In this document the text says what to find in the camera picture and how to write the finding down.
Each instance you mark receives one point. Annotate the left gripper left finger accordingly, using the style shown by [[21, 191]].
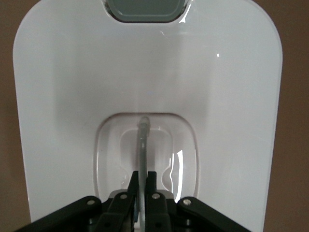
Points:
[[120, 210]]

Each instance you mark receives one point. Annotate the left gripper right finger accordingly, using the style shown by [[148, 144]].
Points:
[[157, 210]]

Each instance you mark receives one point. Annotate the white box lid grey clips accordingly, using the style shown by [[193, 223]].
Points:
[[154, 72]]

